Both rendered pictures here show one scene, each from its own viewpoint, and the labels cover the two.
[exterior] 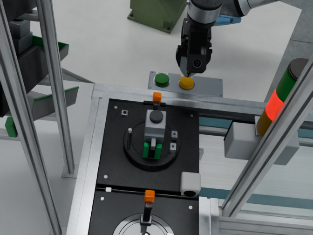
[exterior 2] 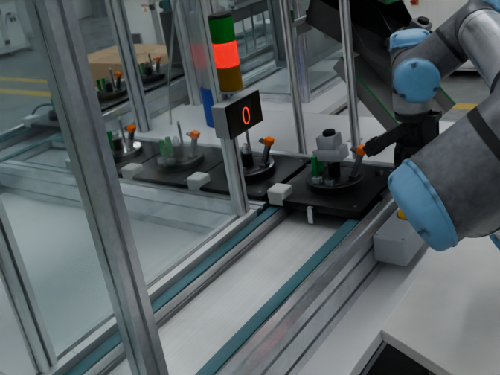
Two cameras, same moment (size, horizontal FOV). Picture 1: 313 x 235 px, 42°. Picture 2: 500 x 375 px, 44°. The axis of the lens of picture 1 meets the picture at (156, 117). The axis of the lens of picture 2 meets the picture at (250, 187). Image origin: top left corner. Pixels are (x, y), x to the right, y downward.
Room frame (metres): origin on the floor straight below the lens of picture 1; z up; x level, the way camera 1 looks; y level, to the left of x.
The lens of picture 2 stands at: (1.30, -1.13, 1.60)
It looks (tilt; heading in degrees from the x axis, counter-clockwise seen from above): 24 degrees down; 133
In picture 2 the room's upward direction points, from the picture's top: 9 degrees counter-clockwise
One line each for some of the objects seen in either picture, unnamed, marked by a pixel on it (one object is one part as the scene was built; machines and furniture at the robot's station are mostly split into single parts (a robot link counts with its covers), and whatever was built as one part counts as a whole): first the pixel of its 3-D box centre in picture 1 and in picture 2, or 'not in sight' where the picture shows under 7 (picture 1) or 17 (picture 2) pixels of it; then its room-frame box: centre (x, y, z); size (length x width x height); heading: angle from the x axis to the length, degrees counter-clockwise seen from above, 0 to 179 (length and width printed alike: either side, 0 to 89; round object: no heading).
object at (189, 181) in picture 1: (189, 184); (280, 194); (0.43, -0.11, 0.97); 0.05 x 0.05 x 0.04; 5
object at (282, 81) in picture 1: (297, 83); (222, 29); (0.42, -0.20, 1.38); 0.05 x 0.05 x 0.05
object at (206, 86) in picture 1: (184, 90); (408, 227); (0.74, -0.07, 0.93); 0.21 x 0.07 x 0.06; 95
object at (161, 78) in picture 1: (161, 80); not in sight; (0.74, 0.00, 0.96); 0.04 x 0.04 x 0.02
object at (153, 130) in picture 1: (154, 127); (327, 144); (0.51, 0.00, 1.07); 0.08 x 0.04 x 0.07; 5
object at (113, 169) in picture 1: (151, 146); (335, 186); (0.52, 0.00, 0.96); 0.24 x 0.24 x 0.02; 5
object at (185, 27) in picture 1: (197, 31); (417, 139); (0.77, -0.06, 1.13); 0.09 x 0.08 x 0.12; 5
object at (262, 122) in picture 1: (275, 120); (229, 77); (0.42, -0.20, 1.28); 0.05 x 0.05 x 0.05
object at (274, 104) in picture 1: (285, 103); (225, 53); (0.42, -0.20, 1.33); 0.05 x 0.05 x 0.05
